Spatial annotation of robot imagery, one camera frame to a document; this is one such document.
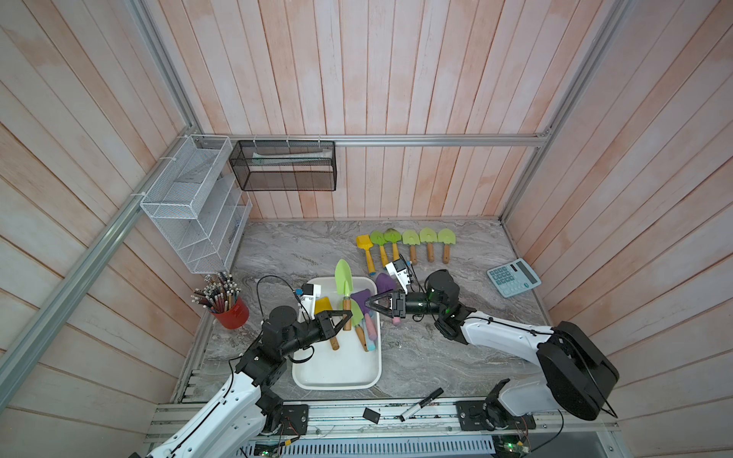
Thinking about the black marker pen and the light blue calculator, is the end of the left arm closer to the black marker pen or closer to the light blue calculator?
the black marker pen

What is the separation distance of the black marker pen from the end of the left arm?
0.32 m

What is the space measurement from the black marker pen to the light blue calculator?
43 centimetres

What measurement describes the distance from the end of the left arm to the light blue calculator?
0.65 metres

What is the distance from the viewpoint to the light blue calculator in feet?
3.27

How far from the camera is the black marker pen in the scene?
0.75 meters

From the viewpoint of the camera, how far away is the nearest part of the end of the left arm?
0.61 m
